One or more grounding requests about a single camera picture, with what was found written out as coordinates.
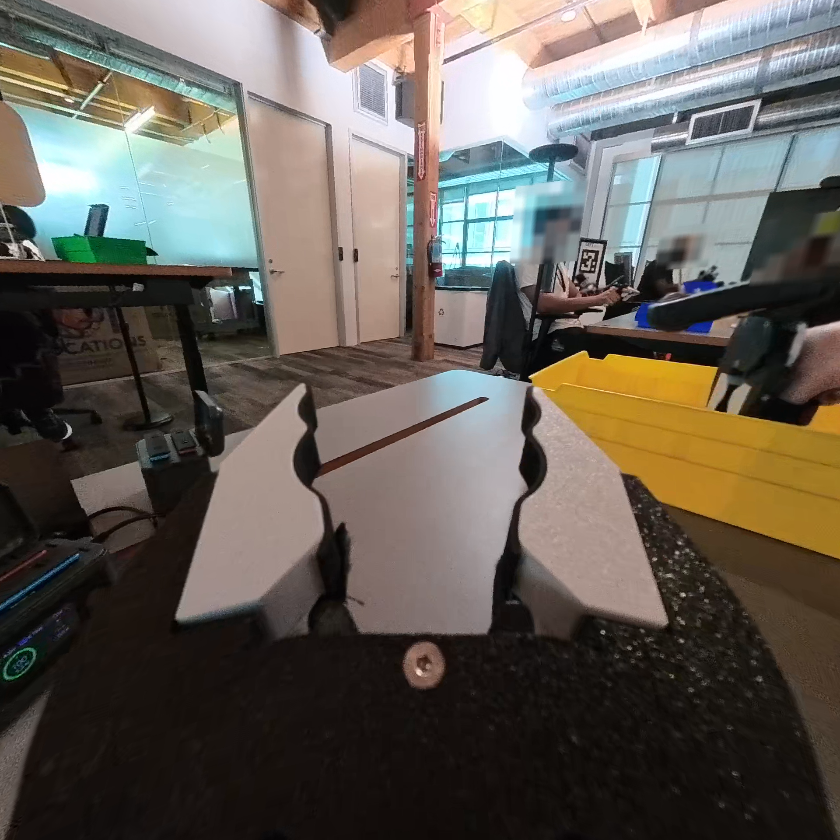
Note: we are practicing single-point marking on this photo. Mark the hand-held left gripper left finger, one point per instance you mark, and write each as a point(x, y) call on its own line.
point(256, 525)

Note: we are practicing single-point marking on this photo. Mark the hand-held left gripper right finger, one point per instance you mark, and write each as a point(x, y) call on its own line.
point(584, 538)

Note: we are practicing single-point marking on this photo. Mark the yellow plastic bin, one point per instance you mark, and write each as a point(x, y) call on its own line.
point(689, 472)

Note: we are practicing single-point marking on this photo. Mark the person's right hand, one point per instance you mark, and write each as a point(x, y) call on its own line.
point(820, 361)

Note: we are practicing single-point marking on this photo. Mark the blue plastic bin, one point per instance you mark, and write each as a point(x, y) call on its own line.
point(702, 287)
point(640, 318)

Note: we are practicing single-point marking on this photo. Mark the dark grey charger box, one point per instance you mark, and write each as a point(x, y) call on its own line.
point(170, 482)

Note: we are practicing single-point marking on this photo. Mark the black battery pack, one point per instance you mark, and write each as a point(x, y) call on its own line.
point(210, 423)

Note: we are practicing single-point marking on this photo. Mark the black white tag sign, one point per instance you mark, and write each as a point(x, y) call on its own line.
point(590, 259)

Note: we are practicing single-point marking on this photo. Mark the black power station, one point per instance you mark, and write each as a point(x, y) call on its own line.
point(39, 590)

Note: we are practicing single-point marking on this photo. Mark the dark jacket on chair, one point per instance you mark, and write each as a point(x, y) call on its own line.
point(502, 315)

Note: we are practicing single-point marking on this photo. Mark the black round-top stand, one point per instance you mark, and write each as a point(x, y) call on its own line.
point(553, 153)

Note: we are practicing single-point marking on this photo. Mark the printed cardboard box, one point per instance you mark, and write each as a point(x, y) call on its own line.
point(85, 354)

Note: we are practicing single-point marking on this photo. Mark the paned window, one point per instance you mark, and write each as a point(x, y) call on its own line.
point(472, 223)

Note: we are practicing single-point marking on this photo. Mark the white door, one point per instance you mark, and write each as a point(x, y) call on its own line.
point(377, 249)
point(295, 229)

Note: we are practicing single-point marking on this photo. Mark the red fire extinguisher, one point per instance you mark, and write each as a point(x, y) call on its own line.
point(434, 259)

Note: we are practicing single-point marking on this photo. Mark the dark wooden desk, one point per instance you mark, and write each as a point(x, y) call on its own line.
point(98, 270)

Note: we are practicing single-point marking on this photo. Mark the green plastic bin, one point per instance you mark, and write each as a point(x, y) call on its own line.
point(98, 253)

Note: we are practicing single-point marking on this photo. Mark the small black upright device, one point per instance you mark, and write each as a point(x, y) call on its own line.
point(96, 220)

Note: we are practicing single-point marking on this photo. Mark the beige rounded board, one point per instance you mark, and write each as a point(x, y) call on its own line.
point(19, 157)

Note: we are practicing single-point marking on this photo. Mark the white duct vent grille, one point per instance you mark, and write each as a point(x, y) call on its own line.
point(722, 121)

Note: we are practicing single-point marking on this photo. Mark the silver air duct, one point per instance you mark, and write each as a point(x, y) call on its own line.
point(656, 59)
point(623, 115)

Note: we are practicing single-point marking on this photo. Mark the wooden support post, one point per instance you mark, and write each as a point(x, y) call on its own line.
point(425, 197)

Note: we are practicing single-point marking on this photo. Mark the frosted glass wall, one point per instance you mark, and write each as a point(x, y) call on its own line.
point(164, 197)

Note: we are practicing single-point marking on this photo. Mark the black wall speaker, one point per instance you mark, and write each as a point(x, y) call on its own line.
point(403, 102)

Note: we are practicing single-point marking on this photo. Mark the white wall vent grille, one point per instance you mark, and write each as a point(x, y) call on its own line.
point(371, 92)

